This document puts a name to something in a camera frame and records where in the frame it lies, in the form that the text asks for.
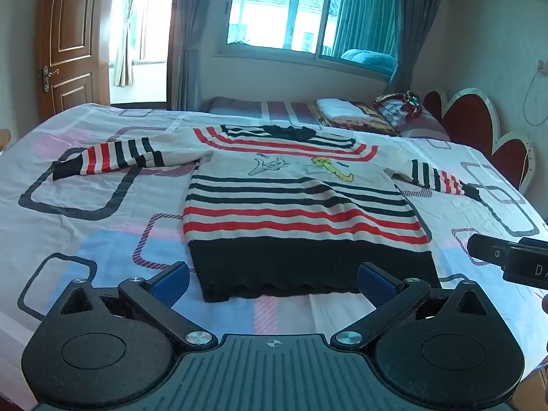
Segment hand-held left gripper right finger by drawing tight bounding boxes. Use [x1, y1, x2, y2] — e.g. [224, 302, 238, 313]
[329, 262, 487, 349]

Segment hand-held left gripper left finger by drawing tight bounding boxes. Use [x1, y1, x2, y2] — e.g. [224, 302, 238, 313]
[58, 261, 219, 349]

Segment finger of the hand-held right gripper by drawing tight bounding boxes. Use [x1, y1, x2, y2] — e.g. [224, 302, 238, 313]
[466, 234, 511, 269]

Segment striped knit sweater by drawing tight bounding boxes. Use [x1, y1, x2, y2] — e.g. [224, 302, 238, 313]
[52, 123, 481, 304]

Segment printed bed sheet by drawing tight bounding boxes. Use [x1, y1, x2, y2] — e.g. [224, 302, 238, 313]
[0, 103, 548, 411]

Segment red heart-shaped headboard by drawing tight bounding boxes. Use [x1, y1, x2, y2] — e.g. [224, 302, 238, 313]
[423, 87, 538, 194]

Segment folded white cloth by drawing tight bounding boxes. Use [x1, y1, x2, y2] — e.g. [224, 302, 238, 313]
[316, 98, 372, 126]

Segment teal blanket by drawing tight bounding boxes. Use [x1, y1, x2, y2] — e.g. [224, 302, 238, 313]
[341, 48, 397, 73]

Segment grey curtain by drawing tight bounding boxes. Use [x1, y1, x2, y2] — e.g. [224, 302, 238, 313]
[387, 0, 451, 91]
[171, 0, 239, 112]

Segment beige curtain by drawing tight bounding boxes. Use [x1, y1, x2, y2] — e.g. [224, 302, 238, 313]
[112, 0, 144, 88]

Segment wooden door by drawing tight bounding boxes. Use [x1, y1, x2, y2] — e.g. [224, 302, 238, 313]
[36, 0, 113, 121]

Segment teal curtain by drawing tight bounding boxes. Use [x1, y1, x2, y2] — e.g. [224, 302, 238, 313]
[332, 0, 397, 58]

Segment sliding glass window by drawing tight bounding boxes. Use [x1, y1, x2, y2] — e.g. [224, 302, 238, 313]
[214, 0, 401, 80]

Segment white wall cable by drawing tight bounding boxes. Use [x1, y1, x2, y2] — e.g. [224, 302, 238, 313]
[523, 61, 548, 128]

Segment metal door handle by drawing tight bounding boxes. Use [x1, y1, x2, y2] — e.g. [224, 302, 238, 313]
[39, 65, 61, 93]

